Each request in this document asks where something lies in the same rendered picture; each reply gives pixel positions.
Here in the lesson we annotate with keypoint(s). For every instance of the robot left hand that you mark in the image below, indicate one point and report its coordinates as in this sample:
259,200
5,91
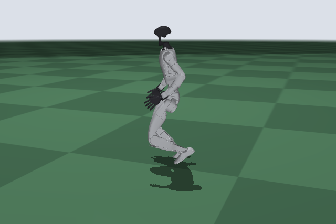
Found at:
155,100

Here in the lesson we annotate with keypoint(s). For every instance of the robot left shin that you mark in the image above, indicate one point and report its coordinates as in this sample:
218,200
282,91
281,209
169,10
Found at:
165,144

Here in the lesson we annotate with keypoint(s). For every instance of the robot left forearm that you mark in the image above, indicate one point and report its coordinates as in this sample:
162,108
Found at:
174,86

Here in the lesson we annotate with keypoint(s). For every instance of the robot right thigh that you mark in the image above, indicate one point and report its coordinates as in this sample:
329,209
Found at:
159,131

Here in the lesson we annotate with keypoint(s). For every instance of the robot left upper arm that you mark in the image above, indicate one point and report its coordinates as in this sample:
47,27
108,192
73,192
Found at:
170,60

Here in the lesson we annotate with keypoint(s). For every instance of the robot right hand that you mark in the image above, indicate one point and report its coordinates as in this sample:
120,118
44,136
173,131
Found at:
155,91

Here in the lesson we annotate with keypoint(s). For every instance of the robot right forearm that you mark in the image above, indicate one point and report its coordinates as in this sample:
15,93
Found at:
162,85

